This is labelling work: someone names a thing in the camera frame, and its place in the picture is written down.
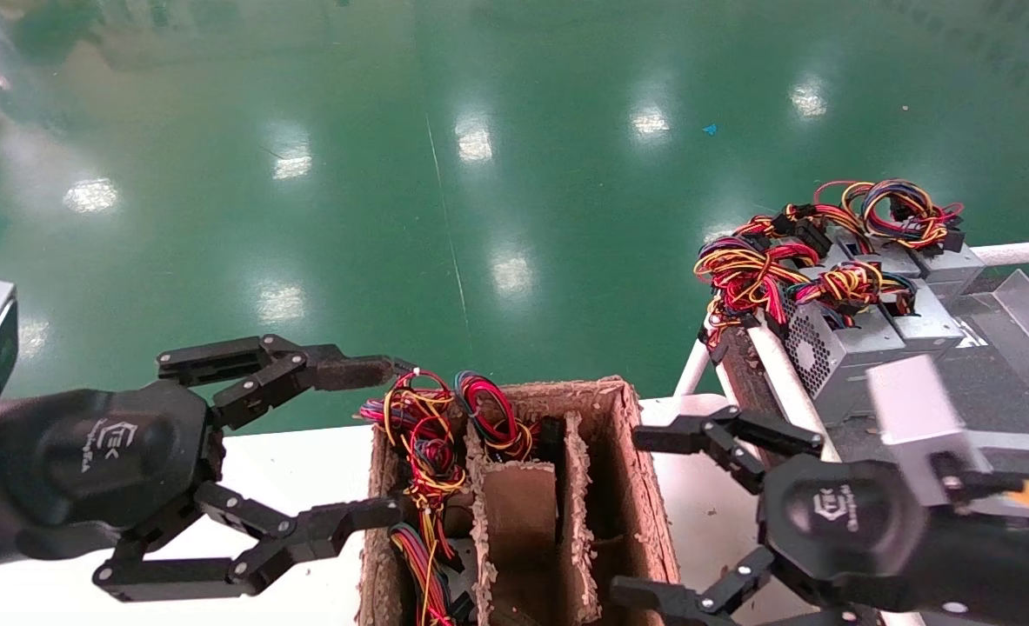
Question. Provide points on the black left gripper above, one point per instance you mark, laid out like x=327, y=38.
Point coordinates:
x=88, y=452

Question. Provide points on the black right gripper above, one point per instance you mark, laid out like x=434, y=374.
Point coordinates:
x=845, y=522

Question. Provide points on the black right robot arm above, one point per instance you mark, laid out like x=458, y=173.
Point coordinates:
x=1001, y=565

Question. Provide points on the brown pulp cardboard box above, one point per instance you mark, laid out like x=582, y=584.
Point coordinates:
x=627, y=487

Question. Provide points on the dark felt side strip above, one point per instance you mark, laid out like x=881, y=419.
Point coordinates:
x=758, y=382

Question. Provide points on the middle grey power supply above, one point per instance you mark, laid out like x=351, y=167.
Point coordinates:
x=836, y=356

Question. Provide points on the grey metal power supply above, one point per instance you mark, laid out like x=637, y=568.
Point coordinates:
x=927, y=326
x=879, y=259
x=958, y=265

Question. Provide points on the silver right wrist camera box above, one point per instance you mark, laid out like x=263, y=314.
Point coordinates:
x=914, y=409

